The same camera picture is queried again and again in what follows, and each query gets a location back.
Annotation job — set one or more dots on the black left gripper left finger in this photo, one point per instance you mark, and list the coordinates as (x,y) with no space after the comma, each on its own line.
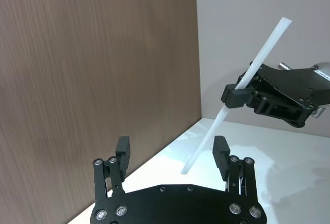
(121,167)

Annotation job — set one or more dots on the brown wood-grain panel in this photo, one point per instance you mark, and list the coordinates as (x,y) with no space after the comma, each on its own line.
(90,79)

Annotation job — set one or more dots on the long white plastic stick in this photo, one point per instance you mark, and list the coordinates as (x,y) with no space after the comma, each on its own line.
(268,44)

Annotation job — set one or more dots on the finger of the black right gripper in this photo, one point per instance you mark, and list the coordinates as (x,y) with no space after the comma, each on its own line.
(273,108)
(254,80)

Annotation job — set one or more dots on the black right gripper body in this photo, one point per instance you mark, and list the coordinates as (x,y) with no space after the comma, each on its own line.
(296,84)

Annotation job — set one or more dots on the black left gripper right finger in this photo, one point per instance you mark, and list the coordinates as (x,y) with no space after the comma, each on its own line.
(222,160)

